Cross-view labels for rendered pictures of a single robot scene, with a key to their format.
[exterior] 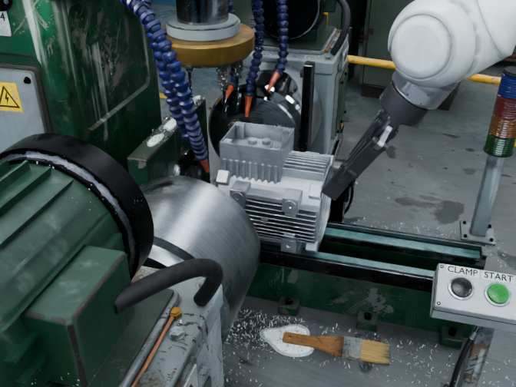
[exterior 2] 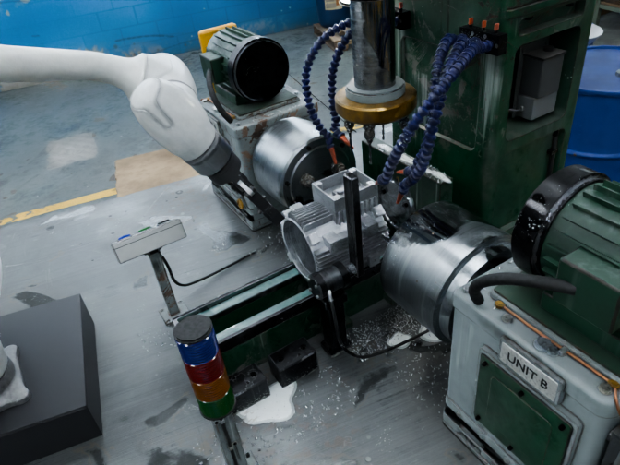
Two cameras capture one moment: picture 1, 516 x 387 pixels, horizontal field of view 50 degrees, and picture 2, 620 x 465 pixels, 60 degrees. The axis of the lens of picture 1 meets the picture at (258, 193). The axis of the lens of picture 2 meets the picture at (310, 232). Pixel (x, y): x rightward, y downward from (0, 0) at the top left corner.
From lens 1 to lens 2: 187 cm
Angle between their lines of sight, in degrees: 102
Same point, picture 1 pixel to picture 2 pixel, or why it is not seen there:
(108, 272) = (206, 58)
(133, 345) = (229, 105)
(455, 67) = not seen: hidden behind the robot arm
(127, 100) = (445, 137)
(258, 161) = (327, 187)
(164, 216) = (289, 125)
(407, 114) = not seen: hidden behind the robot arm
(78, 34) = (411, 58)
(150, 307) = (239, 110)
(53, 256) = (220, 51)
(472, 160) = not seen: outside the picture
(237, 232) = (274, 160)
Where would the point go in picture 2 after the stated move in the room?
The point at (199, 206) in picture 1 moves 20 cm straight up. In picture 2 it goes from (288, 137) to (278, 65)
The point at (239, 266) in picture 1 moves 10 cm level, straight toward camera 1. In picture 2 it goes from (264, 167) to (240, 159)
